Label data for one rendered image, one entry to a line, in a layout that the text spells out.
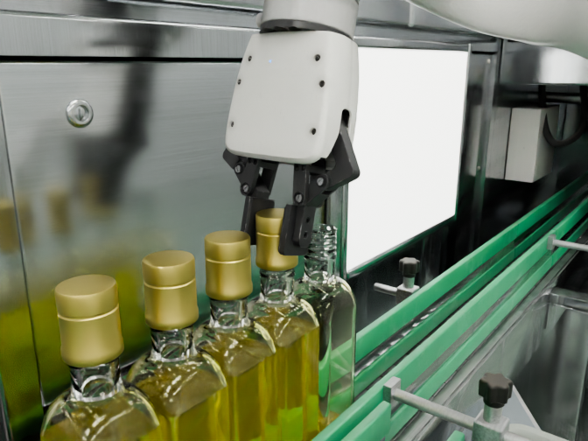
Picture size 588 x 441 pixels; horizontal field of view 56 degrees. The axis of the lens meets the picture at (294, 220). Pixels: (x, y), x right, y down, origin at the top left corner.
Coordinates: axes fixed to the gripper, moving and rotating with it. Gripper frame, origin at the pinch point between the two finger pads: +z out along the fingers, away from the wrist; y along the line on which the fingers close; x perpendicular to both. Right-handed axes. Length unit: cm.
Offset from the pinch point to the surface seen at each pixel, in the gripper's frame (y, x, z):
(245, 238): 1.5, -5.2, 0.9
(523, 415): 9, 58, 27
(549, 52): -6, 90, -39
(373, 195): -12.6, 37.5, -3.6
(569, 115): -16, 162, -40
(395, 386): 5.1, 17.2, 15.3
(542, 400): 2, 110, 39
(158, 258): 0.0, -11.7, 2.6
